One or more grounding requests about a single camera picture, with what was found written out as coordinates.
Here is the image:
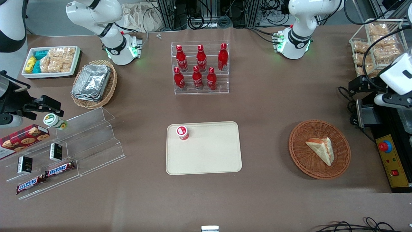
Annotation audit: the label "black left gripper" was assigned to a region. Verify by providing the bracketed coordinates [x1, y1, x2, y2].
[349, 75, 387, 94]

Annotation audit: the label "triangular sandwich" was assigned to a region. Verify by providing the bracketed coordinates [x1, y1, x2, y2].
[305, 137, 335, 167]

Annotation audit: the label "white rectangular snack tray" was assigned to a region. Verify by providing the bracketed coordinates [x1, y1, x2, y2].
[22, 46, 81, 79]

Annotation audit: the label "oval brown wicker basket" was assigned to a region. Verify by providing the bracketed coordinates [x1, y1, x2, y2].
[71, 60, 118, 110]

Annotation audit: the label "round brown wicker basket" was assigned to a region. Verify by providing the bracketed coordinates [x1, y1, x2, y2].
[288, 120, 351, 179]

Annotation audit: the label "beige plastic tray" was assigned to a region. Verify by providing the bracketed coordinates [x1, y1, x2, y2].
[166, 121, 242, 175]

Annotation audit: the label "rice cracker snack pack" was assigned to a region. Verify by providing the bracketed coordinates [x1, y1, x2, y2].
[368, 23, 389, 36]
[40, 55, 52, 73]
[48, 48, 65, 73]
[352, 41, 371, 54]
[62, 47, 76, 73]
[373, 45, 402, 61]
[353, 53, 370, 65]
[371, 34, 397, 47]
[357, 64, 378, 80]

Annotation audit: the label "green lid white bottle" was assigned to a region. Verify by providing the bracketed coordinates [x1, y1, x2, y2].
[43, 113, 68, 131]

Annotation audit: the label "yellow snack box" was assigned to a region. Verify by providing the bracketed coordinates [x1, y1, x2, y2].
[25, 56, 37, 73]

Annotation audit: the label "red plaid cookie box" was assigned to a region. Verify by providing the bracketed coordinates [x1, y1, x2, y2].
[0, 124, 51, 160]

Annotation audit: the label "stack of foil trays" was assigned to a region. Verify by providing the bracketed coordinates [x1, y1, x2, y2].
[71, 64, 112, 102]

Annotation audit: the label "small black box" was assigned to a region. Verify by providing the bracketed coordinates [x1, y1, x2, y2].
[17, 156, 33, 175]
[49, 143, 63, 162]

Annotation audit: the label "metal pan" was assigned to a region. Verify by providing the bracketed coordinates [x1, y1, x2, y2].
[398, 107, 412, 134]

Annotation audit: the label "clear acrylic stepped shelf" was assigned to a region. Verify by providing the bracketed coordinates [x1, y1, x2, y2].
[0, 107, 126, 201]

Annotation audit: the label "snickers chocolate bar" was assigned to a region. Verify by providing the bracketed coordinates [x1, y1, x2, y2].
[45, 161, 77, 179]
[16, 175, 46, 195]

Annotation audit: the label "black machine with yellow panel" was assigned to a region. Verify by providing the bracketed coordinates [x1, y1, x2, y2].
[355, 92, 412, 194]

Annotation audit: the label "beige cloth bag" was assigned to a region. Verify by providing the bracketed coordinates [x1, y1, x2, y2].
[123, 3, 163, 33]

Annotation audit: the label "red cola bottle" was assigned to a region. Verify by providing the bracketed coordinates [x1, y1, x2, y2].
[173, 67, 186, 91]
[196, 44, 207, 72]
[218, 43, 229, 72]
[175, 44, 189, 72]
[192, 66, 204, 90]
[206, 67, 218, 91]

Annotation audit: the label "red lid yogurt cup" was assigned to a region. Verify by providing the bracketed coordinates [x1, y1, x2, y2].
[176, 126, 190, 141]

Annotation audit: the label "clear acrylic bottle rack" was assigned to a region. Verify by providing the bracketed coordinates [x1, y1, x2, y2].
[171, 41, 230, 95]

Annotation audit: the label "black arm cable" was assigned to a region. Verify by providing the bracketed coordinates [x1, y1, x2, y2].
[362, 26, 412, 91]

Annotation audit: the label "black power cable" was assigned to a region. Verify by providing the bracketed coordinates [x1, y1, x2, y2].
[338, 86, 377, 143]

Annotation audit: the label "white wire rack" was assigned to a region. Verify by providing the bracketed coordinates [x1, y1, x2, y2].
[349, 19, 405, 86]

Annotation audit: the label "black floor cables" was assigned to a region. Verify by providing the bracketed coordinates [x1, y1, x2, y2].
[314, 217, 401, 232]

